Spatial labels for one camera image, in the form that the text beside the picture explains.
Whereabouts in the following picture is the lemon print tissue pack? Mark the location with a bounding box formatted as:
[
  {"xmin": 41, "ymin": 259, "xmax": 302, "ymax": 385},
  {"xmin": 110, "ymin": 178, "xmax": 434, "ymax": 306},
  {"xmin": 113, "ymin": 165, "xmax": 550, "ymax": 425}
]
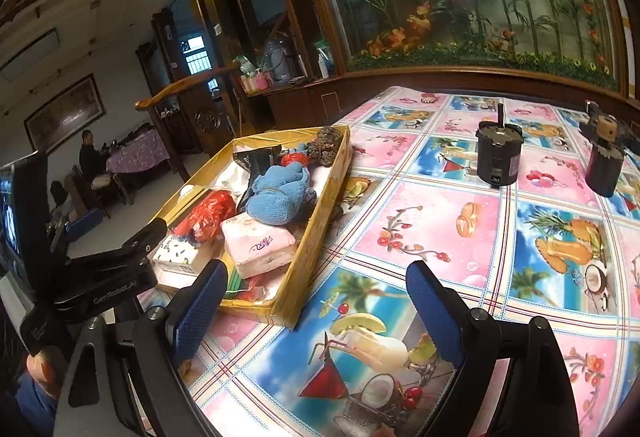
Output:
[{"xmin": 152, "ymin": 234, "xmax": 213, "ymax": 275}]

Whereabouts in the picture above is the black mechanical device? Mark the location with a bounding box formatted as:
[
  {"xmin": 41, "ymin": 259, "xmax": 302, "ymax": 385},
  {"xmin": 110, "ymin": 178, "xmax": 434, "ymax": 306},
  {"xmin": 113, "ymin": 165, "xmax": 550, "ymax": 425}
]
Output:
[{"xmin": 580, "ymin": 100, "xmax": 638, "ymax": 148}]

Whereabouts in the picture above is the framed wall painting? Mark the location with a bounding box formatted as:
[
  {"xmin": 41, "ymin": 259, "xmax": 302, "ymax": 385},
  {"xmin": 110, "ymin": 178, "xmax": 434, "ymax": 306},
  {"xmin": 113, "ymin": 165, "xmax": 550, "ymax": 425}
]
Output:
[{"xmin": 24, "ymin": 73, "xmax": 107, "ymax": 153}]

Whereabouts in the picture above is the rectangular ceiling light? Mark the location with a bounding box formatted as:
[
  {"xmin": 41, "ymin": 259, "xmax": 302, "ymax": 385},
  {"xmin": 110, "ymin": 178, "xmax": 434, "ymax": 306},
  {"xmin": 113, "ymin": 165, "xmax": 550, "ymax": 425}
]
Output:
[{"xmin": 0, "ymin": 28, "xmax": 61, "ymax": 83}]

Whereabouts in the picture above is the black foil pouch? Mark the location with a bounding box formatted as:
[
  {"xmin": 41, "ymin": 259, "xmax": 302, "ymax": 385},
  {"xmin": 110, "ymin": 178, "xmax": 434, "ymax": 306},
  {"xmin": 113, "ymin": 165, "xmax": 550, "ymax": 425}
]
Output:
[{"xmin": 234, "ymin": 144, "xmax": 282, "ymax": 213}]

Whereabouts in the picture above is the brown knitted cloth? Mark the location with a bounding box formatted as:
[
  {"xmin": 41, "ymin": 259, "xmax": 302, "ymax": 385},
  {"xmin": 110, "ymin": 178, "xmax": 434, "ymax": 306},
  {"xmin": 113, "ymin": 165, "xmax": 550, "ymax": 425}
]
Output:
[{"xmin": 306, "ymin": 127, "xmax": 346, "ymax": 165}]

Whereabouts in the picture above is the printed plastic tablecloth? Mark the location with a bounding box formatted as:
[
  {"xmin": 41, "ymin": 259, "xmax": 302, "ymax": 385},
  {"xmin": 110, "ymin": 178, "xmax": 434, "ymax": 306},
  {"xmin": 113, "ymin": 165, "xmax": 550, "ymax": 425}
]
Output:
[{"xmin": 135, "ymin": 87, "xmax": 640, "ymax": 437}]

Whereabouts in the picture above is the pink tissue pack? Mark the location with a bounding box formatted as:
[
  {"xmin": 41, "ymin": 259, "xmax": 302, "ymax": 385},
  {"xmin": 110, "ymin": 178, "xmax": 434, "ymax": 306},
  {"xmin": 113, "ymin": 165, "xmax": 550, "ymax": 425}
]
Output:
[{"xmin": 221, "ymin": 213, "xmax": 297, "ymax": 279}]

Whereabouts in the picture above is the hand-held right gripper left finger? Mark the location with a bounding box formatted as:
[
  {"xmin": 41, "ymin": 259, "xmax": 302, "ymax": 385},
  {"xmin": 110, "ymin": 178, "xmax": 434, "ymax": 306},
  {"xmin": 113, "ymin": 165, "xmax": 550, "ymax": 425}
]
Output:
[{"xmin": 52, "ymin": 259, "xmax": 229, "ymax": 437}]

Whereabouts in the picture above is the dark red cylinder motor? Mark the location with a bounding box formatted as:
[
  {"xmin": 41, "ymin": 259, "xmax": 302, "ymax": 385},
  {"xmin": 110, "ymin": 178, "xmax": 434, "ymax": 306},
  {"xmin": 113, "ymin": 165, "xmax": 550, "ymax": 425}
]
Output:
[{"xmin": 584, "ymin": 114, "xmax": 626, "ymax": 198}]

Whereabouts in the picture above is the wooden chair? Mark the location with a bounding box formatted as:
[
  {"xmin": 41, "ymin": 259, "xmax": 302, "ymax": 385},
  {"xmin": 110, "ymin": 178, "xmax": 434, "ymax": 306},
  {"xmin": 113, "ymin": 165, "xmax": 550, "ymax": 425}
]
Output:
[{"xmin": 64, "ymin": 164, "xmax": 108, "ymax": 220}]

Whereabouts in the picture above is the large white cloth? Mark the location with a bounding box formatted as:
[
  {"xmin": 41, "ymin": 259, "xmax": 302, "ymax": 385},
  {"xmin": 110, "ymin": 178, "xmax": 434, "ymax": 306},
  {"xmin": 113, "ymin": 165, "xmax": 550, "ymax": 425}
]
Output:
[{"xmin": 219, "ymin": 163, "xmax": 249, "ymax": 193}]

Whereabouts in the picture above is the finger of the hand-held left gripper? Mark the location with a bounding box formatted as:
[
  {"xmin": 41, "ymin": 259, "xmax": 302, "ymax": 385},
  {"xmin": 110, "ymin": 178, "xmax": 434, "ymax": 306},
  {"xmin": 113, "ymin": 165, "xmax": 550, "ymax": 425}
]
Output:
[
  {"xmin": 67, "ymin": 217, "xmax": 169, "ymax": 277},
  {"xmin": 65, "ymin": 208, "xmax": 105, "ymax": 243}
]

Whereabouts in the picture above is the barred window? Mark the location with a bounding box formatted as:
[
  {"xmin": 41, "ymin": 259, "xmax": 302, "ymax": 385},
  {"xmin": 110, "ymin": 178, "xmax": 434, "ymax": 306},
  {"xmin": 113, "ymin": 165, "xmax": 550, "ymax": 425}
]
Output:
[{"xmin": 180, "ymin": 34, "xmax": 207, "ymax": 73}]

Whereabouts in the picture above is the table with purple cloth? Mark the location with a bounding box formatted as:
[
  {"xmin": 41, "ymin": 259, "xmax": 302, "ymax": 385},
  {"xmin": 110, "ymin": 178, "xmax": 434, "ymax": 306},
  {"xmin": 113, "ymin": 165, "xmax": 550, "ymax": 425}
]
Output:
[{"xmin": 106, "ymin": 130, "xmax": 168, "ymax": 178}]

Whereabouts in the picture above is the blue towel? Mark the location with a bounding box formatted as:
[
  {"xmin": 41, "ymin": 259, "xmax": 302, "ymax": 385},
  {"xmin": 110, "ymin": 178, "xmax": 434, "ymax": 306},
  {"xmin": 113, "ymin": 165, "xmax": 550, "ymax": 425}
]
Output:
[{"xmin": 247, "ymin": 144, "xmax": 318, "ymax": 225}]

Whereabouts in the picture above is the white blue spray bottle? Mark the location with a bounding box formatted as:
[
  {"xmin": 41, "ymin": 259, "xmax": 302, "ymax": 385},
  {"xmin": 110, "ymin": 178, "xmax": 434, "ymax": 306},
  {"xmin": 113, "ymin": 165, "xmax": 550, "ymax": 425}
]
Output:
[{"xmin": 315, "ymin": 42, "xmax": 332, "ymax": 79}]

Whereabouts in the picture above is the zip bag of coloured strips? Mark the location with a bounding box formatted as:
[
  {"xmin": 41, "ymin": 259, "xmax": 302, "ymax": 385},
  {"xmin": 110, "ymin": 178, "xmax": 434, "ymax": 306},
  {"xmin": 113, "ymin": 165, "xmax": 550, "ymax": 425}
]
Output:
[{"xmin": 220, "ymin": 274, "xmax": 273, "ymax": 302}]

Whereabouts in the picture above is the grey kettle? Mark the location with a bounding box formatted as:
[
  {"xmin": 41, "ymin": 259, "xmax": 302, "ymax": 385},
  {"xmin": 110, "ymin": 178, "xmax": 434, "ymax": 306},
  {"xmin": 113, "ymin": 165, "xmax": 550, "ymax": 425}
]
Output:
[{"xmin": 262, "ymin": 34, "xmax": 301, "ymax": 85}]

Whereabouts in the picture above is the pink plastic container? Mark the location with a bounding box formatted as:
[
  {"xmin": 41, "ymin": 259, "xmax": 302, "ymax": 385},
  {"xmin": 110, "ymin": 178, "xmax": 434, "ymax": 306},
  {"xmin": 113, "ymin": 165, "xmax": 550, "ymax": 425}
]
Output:
[{"xmin": 241, "ymin": 70, "xmax": 272, "ymax": 93}]

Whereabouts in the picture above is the tall dark wooden cabinet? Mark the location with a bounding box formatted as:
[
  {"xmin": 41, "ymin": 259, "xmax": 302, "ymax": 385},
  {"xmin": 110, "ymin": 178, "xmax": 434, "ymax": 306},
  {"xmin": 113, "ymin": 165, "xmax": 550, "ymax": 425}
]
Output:
[{"xmin": 150, "ymin": 0, "xmax": 266, "ymax": 155}]

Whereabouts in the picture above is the yellow-rimmed white tray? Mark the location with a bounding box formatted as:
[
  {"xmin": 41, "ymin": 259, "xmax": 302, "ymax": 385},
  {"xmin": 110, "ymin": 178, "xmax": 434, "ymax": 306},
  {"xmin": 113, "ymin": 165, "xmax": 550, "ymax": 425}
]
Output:
[{"xmin": 150, "ymin": 124, "xmax": 353, "ymax": 330}]

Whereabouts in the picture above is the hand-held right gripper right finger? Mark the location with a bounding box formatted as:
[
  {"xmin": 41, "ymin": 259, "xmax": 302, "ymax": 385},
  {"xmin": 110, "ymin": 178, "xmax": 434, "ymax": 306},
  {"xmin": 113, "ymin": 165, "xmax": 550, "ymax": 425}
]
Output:
[{"xmin": 406, "ymin": 260, "xmax": 581, "ymax": 437}]

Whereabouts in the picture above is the curved wooden rail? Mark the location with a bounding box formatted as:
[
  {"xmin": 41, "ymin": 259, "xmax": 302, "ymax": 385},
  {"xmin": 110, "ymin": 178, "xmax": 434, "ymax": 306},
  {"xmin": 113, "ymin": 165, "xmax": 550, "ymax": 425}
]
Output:
[{"xmin": 136, "ymin": 62, "xmax": 242, "ymax": 110}]

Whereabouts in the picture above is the person's left hand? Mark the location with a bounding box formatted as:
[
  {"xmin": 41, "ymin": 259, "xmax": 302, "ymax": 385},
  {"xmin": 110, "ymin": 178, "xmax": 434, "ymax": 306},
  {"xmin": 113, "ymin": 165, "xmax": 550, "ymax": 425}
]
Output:
[{"xmin": 27, "ymin": 347, "xmax": 68, "ymax": 385}]

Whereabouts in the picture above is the black cylinder motor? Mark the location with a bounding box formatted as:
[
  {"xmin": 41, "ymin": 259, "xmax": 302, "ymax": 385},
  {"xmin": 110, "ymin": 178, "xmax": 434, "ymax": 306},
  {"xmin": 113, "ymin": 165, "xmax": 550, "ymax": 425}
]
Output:
[{"xmin": 475, "ymin": 103, "xmax": 525, "ymax": 189}]

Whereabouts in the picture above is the person's left forearm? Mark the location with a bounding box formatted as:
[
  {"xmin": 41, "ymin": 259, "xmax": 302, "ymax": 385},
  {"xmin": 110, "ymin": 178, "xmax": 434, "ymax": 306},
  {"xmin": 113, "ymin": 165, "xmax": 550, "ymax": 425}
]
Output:
[{"xmin": 15, "ymin": 374, "xmax": 58, "ymax": 437}]

